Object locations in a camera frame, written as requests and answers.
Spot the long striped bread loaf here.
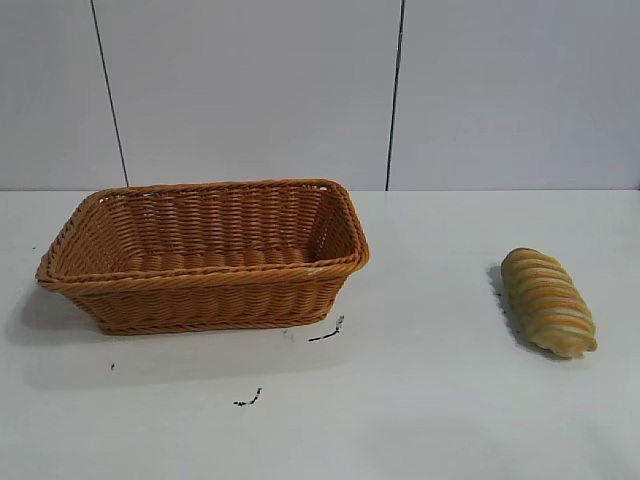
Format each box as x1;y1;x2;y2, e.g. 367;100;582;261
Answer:
500;247;599;359

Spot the brown woven wicker basket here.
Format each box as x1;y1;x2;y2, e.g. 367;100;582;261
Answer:
34;176;372;336

